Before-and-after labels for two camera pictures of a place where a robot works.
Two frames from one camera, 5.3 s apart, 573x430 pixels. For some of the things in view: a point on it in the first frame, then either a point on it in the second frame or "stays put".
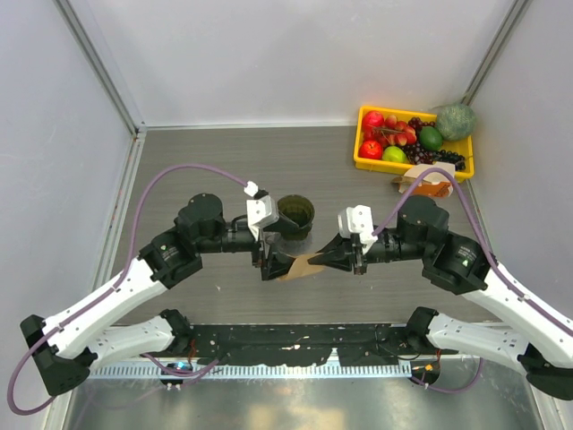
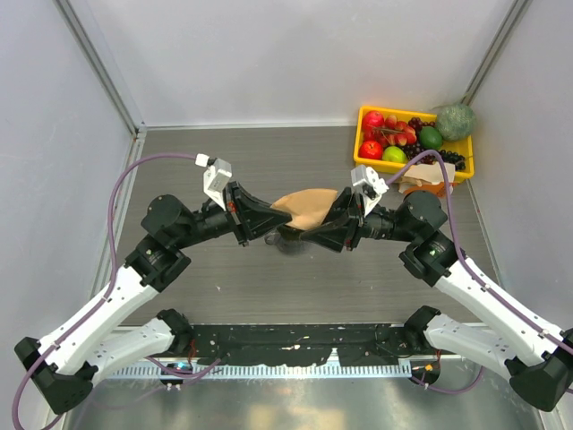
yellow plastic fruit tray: (464, 147) stays put
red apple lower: (371, 150) stays put
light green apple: (394, 153) stays put
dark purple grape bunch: (418, 155) stays put
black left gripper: (274, 263) to (251, 216)
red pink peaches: (397, 132) stays put
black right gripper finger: (338, 253) to (330, 234)
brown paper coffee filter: (301, 267) to (308, 209)
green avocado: (431, 138) stays put
